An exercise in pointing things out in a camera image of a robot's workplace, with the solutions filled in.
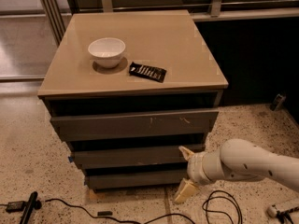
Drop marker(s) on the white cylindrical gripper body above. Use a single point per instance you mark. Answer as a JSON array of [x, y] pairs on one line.
[[195, 169]]

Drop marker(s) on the grey bottom drawer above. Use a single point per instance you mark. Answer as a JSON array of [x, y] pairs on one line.
[[119, 181]]

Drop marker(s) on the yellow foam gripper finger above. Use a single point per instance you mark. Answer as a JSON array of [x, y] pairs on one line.
[[186, 189], [187, 154]]

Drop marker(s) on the grey three-drawer cabinet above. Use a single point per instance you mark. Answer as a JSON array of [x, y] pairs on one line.
[[76, 85]]

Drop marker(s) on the black power adapter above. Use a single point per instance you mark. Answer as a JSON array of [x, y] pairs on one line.
[[15, 206]]

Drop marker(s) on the white ceramic bowl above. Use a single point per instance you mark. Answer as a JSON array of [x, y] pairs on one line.
[[107, 52]]

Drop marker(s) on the grey top drawer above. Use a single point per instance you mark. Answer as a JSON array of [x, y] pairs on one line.
[[139, 124]]

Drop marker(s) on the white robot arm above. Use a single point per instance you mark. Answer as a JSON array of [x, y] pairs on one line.
[[236, 160]]

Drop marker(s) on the black snack packet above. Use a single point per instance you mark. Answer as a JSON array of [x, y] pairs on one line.
[[147, 72]]

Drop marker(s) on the black stick device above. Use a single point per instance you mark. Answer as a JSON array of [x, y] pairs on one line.
[[33, 203]]

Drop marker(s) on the small dark floor box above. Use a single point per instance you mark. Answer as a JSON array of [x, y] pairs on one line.
[[278, 101]]

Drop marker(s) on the white power strip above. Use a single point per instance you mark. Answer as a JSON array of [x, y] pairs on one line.
[[286, 207]]

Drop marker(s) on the grey drawer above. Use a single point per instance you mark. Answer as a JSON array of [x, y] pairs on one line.
[[139, 124], [125, 157], [119, 181]]

